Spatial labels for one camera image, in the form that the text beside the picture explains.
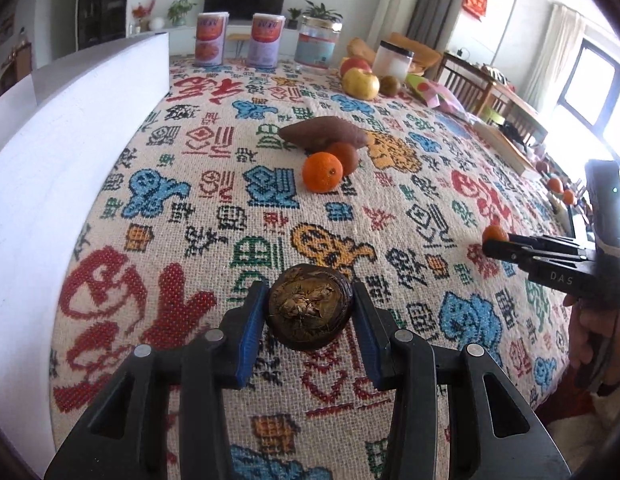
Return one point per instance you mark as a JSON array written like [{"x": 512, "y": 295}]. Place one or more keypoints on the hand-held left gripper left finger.
[{"x": 251, "y": 332}]

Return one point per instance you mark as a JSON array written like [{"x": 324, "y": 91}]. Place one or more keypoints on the potted green plant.
[{"x": 181, "y": 11}]

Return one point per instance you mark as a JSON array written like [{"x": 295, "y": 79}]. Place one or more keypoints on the small wooden stool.
[{"x": 238, "y": 40}]

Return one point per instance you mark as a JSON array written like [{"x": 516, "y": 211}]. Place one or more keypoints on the person's right hand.
[{"x": 585, "y": 340}]

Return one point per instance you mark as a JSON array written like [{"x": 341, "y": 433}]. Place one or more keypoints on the dark orange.
[{"x": 347, "y": 156}]

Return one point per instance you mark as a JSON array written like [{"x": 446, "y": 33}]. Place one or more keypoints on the leafy potted plant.
[{"x": 321, "y": 10}]

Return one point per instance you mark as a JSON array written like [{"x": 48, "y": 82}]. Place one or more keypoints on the dark cabinet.
[{"x": 102, "y": 5}]

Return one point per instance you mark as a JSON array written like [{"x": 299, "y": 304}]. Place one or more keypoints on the dark brown water chestnut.
[{"x": 310, "y": 310}]

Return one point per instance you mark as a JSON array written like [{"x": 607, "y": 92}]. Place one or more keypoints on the bright orange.
[{"x": 321, "y": 172}]

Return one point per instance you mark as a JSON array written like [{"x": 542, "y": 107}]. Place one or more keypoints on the red wall hanging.
[{"x": 476, "y": 0}]

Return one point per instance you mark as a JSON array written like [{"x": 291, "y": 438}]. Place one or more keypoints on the printed woven tablecloth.
[{"x": 215, "y": 240}]

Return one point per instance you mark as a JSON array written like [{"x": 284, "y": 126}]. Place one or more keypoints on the purple sweet potato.
[{"x": 320, "y": 132}]

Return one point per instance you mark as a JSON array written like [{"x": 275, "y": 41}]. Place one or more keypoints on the white round ornament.
[{"x": 157, "y": 23}]

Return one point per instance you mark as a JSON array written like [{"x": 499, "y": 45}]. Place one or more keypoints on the tall can purple label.
[{"x": 265, "y": 42}]

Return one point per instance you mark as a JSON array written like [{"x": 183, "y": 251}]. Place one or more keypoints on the yellow green apple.
[{"x": 360, "y": 84}]

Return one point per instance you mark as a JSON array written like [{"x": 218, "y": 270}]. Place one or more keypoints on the tall can orange label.
[{"x": 212, "y": 42}]

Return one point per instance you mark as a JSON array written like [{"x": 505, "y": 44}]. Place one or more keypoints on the thick book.
[{"x": 505, "y": 147}]

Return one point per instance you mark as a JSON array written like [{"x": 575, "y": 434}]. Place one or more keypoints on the pink green snack bag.
[{"x": 430, "y": 92}]

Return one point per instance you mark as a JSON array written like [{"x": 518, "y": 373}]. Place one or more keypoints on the small orange mandarin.
[{"x": 494, "y": 234}]

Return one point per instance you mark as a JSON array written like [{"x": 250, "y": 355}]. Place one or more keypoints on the glass jar gold lid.
[{"x": 317, "y": 47}]

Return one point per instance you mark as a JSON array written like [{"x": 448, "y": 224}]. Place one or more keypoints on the brown kiwi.
[{"x": 390, "y": 86}]

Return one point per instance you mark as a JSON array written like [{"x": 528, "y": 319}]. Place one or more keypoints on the red apple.
[{"x": 351, "y": 63}]

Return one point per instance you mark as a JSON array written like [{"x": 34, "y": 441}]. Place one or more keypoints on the clear container black lid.
[{"x": 392, "y": 62}]

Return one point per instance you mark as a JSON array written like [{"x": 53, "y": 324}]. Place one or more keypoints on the grey curtain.
[{"x": 432, "y": 5}]

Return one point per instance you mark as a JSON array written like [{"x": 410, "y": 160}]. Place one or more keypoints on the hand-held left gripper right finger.
[{"x": 367, "y": 335}]

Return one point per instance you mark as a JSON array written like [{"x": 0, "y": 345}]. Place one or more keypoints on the red flowers in vase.
[{"x": 141, "y": 12}]

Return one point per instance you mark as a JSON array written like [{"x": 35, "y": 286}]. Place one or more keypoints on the wooden chair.
[{"x": 465, "y": 80}]

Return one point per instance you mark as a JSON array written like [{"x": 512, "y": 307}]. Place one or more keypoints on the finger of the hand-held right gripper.
[
  {"x": 550, "y": 240},
  {"x": 520, "y": 255}
]

